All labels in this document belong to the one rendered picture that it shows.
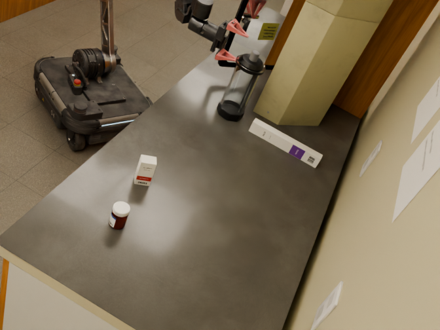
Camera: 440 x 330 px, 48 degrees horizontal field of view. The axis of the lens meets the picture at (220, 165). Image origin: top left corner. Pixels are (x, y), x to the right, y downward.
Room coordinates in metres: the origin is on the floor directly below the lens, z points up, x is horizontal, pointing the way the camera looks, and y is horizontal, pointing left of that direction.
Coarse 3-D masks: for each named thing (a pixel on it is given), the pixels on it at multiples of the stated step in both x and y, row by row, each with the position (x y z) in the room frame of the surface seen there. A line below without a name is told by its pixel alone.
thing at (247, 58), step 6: (246, 54) 1.58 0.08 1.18; (252, 54) 1.56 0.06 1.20; (258, 54) 1.56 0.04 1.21; (240, 60) 1.55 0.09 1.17; (246, 60) 1.54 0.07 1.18; (252, 60) 1.56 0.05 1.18; (258, 60) 1.58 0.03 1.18; (246, 66) 1.53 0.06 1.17; (252, 66) 1.53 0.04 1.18; (258, 66) 1.54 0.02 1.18
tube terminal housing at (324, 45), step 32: (320, 0) 1.65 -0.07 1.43; (352, 0) 1.66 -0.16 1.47; (384, 0) 1.73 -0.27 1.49; (320, 32) 1.64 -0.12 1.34; (352, 32) 1.70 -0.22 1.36; (288, 64) 1.65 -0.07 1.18; (320, 64) 1.66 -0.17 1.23; (352, 64) 1.75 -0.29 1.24; (288, 96) 1.64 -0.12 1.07; (320, 96) 1.71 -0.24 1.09
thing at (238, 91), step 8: (240, 64) 1.53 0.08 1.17; (264, 64) 1.60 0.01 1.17; (240, 72) 1.53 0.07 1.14; (256, 72) 1.52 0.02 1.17; (232, 80) 1.54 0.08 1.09; (240, 80) 1.52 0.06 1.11; (248, 80) 1.53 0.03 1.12; (256, 80) 1.55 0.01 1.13; (232, 88) 1.53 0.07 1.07; (240, 88) 1.52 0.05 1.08; (248, 88) 1.53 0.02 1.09; (224, 96) 1.55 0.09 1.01; (232, 96) 1.52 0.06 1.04; (240, 96) 1.53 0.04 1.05; (248, 96) 1.55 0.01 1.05; (224, 104) 1.53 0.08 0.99; (232, 104) 1.52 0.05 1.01; (240, 104) 1.53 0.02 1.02; (232, 112) 1.52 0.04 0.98; (240, 112) 1.54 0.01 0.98
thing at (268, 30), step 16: (256, 0) 1.80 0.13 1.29; (272, 0) 1.84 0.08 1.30; (288, 0) 1.89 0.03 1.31; (304, 0) 1.93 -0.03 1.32; (256, 16) 1.82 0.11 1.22; (272, 16) 1.86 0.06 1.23; (288, 16) 1.91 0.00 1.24; (256, 32) 1.84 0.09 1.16; (272, 32) 1.88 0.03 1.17; (288, 32) 1.93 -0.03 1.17; (240, 48) 1.81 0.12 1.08; (256, 48) 1.86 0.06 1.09; (272, 48) 1.90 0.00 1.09; (272, 64) 1.93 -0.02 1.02
